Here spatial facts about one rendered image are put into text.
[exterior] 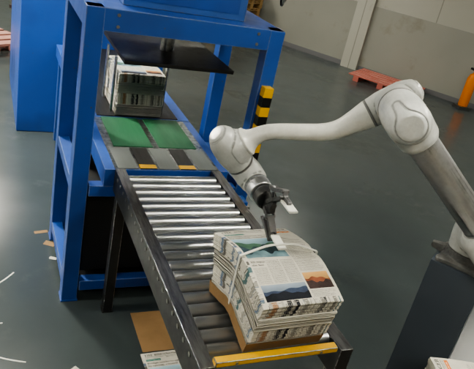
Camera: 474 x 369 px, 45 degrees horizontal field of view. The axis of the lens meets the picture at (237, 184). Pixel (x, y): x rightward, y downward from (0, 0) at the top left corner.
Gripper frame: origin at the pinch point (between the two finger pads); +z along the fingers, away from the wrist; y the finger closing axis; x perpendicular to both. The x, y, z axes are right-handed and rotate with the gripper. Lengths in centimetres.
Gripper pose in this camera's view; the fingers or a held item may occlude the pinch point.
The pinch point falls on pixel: (287, 228)
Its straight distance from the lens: 181.8
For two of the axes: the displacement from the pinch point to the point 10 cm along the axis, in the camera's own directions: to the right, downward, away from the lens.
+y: -2.1, 8.5, 4.9
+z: 3.4, 5.3, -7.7
